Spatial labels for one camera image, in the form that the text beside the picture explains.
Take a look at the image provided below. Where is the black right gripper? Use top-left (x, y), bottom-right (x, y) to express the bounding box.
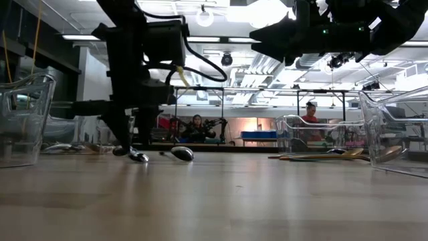
top-left (249, 0), bottom-right (374, 66)

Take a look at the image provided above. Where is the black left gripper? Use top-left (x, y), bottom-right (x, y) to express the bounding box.
top-left (72, 21), bottom-right (177, 157)

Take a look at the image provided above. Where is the blue-handled silver spoon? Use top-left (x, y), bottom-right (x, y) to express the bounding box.
top-left (128, 150), bottom-right (150, 164)

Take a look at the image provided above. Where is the black ceiling track light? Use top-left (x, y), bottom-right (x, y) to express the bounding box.
top-left (326, 53), bottom-right (356, 70)

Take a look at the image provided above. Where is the person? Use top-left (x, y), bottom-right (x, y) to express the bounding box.
top-left (187, 114), bottom-right (217, 144)
top-left (300, 102), bottom-right (322, 143)

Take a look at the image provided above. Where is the black beam with light strips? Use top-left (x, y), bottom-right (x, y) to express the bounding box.
top-left (61, 33), bottom-right (428, 48)

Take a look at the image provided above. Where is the clear plastic bin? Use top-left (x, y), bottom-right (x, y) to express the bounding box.
top-left (358, 85), bottom-right (428, 179)
top-left (0, 72), bottom-right (58, 169)
top-left (41, 101), bottom-right (137, 155)
top-left (274, 114), bottom-right (366, 155)

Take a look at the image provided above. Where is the blue storage tote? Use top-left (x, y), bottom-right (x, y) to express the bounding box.
top-left (240, 130), bottom-right (278, 140)

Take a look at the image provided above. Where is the utensils pile right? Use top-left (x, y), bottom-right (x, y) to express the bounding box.
top-left (279, 145), bottom-right (405, 164)

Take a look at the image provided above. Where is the black ceiling camera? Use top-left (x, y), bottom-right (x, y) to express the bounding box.
top-left (220, 52), bottom-right (234, 67)

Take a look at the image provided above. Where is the black gantry frame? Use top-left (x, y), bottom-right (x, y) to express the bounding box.
top-left (296, 88), bottom-right (347, 122)
top-left (173, 86), bottom-right (225, 135)

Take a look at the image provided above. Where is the yellow cable tag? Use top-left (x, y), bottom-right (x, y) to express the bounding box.
top-left (176, 65), bottom-right (191, 88)

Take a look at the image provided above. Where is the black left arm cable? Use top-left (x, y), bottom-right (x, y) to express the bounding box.
top-left (140, 9), bottom-right (229, 84)

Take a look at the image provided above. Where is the white ring lamp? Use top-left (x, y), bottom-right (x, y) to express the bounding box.
top-left (195, 8), bottom-right (215, 28)

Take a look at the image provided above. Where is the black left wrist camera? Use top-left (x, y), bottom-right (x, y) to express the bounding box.
top-left (143, 19), bottom-right (187, 67)

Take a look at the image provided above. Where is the black aluminium table frame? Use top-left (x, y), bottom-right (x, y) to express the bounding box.
top-left (132, 143), bottom-right (280, 154)

